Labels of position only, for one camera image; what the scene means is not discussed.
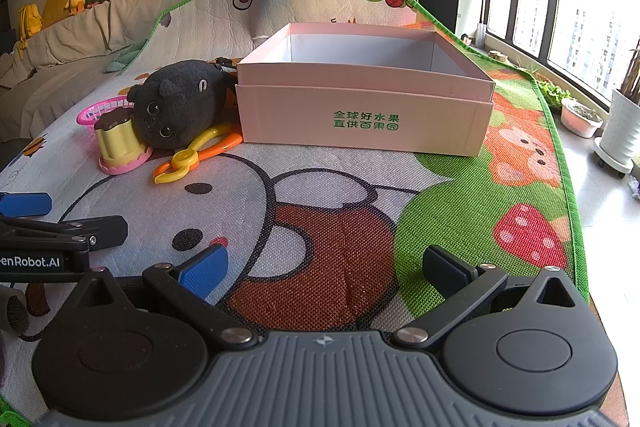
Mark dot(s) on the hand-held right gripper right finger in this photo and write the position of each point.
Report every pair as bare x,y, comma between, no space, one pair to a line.
445,269

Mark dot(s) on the orange yellow toy scissors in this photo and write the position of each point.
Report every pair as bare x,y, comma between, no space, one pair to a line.
182,159

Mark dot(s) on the yellow toy pudding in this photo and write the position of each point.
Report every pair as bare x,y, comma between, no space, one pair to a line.
117,142

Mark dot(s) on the pale planter basin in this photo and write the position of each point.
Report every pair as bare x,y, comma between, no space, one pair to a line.
580,122

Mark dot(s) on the wheeled pot stand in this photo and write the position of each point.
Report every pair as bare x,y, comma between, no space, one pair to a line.
607,159

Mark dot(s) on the black plush cat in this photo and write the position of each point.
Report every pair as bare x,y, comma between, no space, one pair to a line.
170,107

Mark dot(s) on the green leafy plants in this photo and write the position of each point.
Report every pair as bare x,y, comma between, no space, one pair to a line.
555,94

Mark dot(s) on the pink plastic toys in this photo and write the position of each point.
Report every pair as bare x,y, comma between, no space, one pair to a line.
92,113

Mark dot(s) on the yellow backpack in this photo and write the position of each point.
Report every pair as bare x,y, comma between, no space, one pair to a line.
29,22

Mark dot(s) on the white standing appliance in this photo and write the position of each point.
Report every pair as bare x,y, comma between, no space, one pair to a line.
470,14

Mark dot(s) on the printed cartoon play mat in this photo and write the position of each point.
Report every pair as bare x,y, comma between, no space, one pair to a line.
320,217

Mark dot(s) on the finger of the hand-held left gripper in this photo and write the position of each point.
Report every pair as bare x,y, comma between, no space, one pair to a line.
25,204
100,229

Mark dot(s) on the grey covered sofa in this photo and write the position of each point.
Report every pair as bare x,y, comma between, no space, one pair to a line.
75,52

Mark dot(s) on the brown windowsill dish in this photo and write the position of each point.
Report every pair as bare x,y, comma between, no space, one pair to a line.
497,57

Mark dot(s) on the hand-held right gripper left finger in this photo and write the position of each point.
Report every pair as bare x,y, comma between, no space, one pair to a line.
205,274

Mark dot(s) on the pink cardboard box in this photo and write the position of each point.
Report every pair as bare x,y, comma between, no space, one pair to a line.
350,127

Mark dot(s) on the black window frame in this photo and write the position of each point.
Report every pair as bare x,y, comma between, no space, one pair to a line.
556,17

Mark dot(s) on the palm in white ribbed pot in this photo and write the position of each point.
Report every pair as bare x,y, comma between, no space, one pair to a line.
622,127

